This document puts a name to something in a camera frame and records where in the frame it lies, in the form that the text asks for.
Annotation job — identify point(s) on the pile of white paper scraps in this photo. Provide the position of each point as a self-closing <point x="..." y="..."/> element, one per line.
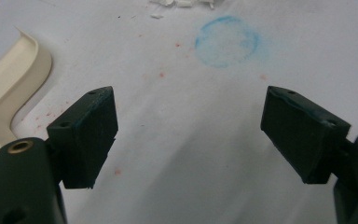
<point x="180" y="3"/>

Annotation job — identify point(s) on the cream plastic dustpan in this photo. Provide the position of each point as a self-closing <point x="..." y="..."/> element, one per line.
<point x="6" y="102"/>

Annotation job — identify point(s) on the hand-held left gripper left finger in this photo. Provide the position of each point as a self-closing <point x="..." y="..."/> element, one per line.
<point x="87" y="140"/>

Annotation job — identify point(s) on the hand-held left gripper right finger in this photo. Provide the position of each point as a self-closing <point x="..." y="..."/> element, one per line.
<point x="301" y="137"/>

